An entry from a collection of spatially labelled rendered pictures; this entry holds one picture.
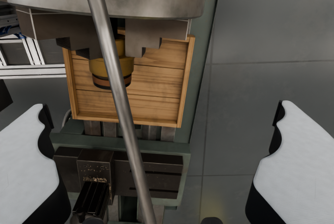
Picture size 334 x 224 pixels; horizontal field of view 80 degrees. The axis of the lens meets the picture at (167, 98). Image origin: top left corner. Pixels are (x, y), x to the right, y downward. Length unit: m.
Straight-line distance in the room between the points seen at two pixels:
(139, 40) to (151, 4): 0.13
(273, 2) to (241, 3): 0.20
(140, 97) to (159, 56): 0.15
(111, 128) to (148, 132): 0.14
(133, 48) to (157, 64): 0.24
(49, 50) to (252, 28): 1.35
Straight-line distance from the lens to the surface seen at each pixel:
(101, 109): 0.70
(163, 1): 0.25
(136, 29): 0.36
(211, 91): 1.66
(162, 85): 0.63
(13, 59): 1.64
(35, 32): 0.30
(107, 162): 0.65
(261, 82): 1.75
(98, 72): 0.38
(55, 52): 1.47
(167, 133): 0.75
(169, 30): 0.35
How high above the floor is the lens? 1.46
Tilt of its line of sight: 62 degrees down
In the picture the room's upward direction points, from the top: 180 degrees counter-clockwise
